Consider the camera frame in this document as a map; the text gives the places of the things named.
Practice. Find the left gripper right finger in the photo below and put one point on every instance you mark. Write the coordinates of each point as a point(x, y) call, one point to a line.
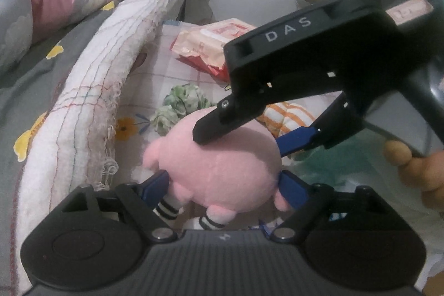
point(309, 203)

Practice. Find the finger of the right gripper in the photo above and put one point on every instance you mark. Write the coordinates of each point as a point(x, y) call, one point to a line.
point(327, 131)
point(230, 113)

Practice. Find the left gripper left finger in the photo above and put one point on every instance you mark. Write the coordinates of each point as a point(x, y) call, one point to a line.
point(139, 201)

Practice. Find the green white scrunched cloth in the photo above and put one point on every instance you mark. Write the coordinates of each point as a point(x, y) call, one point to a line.
point(180, 102)

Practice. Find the pink plush pig toy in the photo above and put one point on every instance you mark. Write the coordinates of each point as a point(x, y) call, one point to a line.
point(231, 175)

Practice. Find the right hand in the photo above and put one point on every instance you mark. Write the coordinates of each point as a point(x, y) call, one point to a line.
point(425, 174)

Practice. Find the light blue plastic bag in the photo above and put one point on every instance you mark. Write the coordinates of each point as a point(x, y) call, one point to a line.
point(356, 162)

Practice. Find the orange striped white cloth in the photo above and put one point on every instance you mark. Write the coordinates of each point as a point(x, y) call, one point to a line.
point(284, 117)

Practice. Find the pink wet wipes pack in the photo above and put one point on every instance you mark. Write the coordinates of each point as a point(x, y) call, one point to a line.
point(202, 46)

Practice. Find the white rolled quilt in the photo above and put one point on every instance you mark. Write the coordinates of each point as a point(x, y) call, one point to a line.
point(72, 142)

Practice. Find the checked floral sheet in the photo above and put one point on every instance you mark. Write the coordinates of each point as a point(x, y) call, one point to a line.
point(148, 84)

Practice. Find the grey bed sheet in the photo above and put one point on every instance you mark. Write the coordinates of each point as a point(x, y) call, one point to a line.
point(26, 92)

